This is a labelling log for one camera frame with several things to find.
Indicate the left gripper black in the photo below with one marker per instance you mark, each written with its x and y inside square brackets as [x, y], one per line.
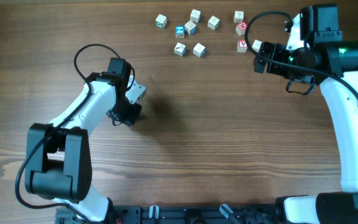
[128, 119]

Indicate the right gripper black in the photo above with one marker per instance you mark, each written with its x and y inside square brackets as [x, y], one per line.
[276, 51]

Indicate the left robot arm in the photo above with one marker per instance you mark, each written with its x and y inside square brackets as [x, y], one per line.
[59, 167]

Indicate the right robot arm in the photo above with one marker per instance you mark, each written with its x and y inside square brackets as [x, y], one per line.
[317, 56]

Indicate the plain wooden block right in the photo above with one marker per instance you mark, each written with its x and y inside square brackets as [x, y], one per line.
[256, 45]

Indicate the plain wooden block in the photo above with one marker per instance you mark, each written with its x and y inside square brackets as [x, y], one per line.
[256, 45]
[195, 16]

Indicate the red A wooden block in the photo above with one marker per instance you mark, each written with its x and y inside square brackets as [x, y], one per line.
[242, 46]

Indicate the red M tilted block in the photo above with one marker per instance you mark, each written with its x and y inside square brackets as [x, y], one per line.
[241, 28]

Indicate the wooden block top right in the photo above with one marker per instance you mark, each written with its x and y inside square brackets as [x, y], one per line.
[238, 17]

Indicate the wooden block blue side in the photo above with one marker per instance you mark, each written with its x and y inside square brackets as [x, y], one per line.
[199, 50]

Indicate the number one wooden block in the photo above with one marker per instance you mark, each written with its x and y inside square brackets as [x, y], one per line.
[213, 22]

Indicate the snail wooden block blue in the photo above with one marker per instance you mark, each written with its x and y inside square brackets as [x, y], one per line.
[190, 27]

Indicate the plain top wooden block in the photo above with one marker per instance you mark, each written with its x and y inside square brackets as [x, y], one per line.
[195, 16]

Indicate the slash wooden block blue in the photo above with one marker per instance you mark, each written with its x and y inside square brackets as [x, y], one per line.
[180, 49]

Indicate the blue number two block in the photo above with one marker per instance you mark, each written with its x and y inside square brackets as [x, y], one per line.
[180, 32]

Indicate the green edged wooden block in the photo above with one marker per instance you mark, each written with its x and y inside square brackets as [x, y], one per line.
[161, 21]

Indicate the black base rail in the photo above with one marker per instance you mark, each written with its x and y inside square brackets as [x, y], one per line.
[182, 214]

